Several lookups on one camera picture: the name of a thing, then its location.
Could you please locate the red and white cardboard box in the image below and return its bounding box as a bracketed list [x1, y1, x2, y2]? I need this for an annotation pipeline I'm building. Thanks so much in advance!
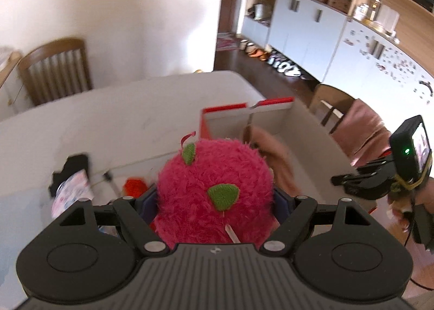
[198, 97, 378, 216]

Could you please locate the person's right hand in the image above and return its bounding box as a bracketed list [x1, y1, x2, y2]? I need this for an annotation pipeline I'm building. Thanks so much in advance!
[388, 183, 434, 231]

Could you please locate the white cabinet with shelves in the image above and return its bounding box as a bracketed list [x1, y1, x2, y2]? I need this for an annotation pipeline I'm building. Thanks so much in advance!
[278, 0, 434, 46]

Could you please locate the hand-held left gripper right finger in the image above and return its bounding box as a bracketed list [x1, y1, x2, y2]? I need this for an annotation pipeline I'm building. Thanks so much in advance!
[259, 188, 374, 258]

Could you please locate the black white printed pouch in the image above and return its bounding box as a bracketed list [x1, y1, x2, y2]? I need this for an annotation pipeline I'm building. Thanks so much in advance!
[50, 153, 97, 219]

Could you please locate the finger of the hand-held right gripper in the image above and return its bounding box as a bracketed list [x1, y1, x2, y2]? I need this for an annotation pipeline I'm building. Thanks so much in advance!
[330, 174, 390, 200]
[356, 157, 394, 175]

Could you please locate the wooden chair with black seat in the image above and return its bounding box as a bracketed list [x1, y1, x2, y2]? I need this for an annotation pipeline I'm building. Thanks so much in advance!
[308, 84, 356, 134]

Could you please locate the red patterned rug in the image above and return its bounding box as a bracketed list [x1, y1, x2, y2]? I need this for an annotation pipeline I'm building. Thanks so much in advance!
[216, 33, 243, 52]

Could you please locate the row of shoes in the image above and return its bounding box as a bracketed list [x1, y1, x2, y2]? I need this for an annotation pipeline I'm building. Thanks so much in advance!
[239, 39, 302, 78]

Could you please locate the low white cabinet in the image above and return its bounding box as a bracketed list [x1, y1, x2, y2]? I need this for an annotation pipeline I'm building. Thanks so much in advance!
[241, 13, 272, 47]

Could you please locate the wooden slat-back chair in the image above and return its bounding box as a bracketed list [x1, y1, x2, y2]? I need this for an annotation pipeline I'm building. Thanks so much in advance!
[17, 37, 94, 107]

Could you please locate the red knit scarf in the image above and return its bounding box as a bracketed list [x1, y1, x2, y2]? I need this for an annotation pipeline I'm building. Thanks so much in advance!
[122, 178, 150, 199]

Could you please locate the pink towel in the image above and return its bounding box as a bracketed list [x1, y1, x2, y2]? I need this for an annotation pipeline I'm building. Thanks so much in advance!
[242, 125, 302, 195]

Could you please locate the white wooden-top sideboard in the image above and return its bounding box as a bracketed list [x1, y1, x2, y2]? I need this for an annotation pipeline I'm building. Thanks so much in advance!
[0, 47, 34, 122]

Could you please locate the pink plush strawberry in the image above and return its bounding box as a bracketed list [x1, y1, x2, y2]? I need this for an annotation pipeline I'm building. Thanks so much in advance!
[154, 132, 276, 250]

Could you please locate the white sticker-covered cabinet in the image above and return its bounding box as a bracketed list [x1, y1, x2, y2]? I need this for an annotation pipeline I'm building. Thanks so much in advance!
[322, 18, 434, 121]

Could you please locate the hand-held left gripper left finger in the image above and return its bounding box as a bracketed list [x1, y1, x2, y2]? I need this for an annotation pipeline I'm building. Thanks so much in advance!
[59, 186, 170, 258]

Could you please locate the pink fringed scarf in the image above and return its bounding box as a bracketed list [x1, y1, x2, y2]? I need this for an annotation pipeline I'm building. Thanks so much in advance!
[334, 98, 394, 166]

